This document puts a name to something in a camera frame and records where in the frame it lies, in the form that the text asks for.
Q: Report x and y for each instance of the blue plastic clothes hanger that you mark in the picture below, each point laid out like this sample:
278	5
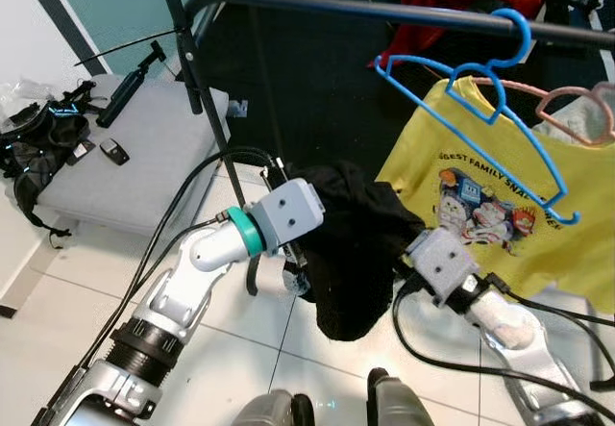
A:
527	37

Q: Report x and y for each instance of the small grey bracket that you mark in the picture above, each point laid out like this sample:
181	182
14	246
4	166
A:
238	109

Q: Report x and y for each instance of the pale grey garment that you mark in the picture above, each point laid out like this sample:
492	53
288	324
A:
591	118

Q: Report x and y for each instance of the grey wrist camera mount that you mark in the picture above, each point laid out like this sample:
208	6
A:
288	214
437	263

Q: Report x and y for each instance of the black hand pump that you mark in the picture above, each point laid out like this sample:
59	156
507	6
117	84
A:
122	97

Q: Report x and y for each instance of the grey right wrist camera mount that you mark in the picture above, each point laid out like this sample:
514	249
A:
437	263

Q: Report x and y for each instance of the black metal clothes rack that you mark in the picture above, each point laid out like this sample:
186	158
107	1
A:
336	7

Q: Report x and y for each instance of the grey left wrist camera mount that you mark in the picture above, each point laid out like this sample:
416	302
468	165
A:
288	214

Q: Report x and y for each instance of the grey seat cushion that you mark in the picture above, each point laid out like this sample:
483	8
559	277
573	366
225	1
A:
154	157

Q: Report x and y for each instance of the small black device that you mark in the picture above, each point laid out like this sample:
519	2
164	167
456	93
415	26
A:
80	152
115	151

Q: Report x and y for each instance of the pink clothes hanger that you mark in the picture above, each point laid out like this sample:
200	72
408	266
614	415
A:
540	113

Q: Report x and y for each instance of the black t-shirt white print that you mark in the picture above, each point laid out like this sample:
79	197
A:
356	243

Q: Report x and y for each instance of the yellow cartoon print t-shirt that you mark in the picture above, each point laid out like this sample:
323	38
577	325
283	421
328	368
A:
423	176

